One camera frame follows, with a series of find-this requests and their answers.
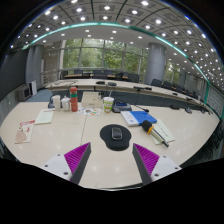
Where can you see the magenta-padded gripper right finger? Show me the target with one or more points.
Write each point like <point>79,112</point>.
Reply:
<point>150,161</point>

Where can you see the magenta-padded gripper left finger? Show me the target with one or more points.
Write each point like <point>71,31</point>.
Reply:
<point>75,160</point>

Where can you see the dark grey computer mouse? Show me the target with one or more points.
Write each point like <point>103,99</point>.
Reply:
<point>116,133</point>

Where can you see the black mouse pad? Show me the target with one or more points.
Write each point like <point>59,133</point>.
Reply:
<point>106,136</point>

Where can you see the blue and white book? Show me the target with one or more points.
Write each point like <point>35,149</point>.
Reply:
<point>140,117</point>

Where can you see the colourful printed leaflet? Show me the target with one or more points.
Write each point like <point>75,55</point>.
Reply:
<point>89,111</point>

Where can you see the white booklet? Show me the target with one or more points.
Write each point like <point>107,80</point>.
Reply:
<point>44,116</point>

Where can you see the white plastic cup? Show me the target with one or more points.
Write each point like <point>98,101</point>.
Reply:
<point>57,102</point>
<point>65,104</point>

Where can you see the red and white leaflet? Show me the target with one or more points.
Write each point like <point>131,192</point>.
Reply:
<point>24,131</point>

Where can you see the orange bottle with green band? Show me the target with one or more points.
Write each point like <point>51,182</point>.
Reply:
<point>73,100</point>

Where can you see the dark conference microphone console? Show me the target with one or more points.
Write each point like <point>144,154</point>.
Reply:
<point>121,107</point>

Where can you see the white cardboard box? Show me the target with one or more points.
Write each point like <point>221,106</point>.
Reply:
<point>92,99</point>

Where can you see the paper cup with green print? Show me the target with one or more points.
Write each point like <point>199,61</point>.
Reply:
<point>108,105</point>

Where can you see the long curved conference desk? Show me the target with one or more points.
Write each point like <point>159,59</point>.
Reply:
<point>126,86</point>

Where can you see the small white box appliance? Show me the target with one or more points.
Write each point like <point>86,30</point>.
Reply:
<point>24,92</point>

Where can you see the dark office chairs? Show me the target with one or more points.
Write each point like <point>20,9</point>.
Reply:
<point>133,77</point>

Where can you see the ceiling lights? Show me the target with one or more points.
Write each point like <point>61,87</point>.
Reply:
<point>106,7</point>

